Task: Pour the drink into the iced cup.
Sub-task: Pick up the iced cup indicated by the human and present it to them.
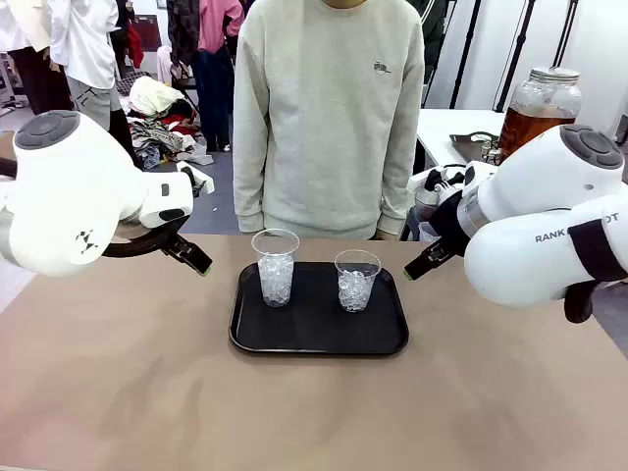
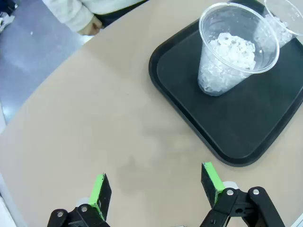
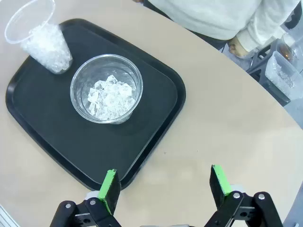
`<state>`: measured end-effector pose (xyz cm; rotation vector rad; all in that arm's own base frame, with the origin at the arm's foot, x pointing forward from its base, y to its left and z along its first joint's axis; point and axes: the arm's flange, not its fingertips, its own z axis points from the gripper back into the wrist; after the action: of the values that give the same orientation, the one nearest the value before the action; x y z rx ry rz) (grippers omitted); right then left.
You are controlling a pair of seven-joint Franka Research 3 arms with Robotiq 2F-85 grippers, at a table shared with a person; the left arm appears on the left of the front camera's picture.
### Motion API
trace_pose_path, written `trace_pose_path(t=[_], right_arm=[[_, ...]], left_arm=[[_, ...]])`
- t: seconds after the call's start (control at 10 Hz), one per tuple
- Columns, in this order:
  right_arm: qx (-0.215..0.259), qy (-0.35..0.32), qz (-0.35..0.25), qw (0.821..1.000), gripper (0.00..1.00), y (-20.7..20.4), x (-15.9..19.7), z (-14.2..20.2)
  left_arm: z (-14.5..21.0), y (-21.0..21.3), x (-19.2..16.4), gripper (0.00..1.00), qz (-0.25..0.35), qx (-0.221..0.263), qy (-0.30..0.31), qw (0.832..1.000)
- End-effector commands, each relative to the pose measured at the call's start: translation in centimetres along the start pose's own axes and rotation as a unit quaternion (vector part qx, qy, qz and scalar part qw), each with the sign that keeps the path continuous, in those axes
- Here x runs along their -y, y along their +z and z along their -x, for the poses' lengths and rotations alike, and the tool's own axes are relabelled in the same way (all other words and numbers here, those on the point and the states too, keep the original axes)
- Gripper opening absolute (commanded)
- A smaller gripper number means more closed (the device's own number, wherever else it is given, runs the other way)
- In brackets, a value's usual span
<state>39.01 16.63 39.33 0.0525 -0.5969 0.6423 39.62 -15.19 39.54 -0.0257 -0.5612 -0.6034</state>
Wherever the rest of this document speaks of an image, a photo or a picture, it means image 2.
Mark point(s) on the person's right hand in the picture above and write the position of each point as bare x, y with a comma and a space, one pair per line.
91, 26

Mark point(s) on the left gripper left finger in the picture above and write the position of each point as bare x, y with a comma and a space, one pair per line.
100, 196

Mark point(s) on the clear plastic cup with ice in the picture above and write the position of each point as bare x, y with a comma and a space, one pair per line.
284, 35
225, 59

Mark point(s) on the person in cream sweatshirt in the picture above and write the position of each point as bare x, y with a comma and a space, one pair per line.
113, 16

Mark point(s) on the person's right forearm cream sleeve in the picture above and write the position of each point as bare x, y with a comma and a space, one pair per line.
71, 14

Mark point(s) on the black plastic serving tray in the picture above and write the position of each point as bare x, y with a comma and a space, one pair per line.
236, 123

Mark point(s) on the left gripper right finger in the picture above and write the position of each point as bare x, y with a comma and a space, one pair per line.
213, 182

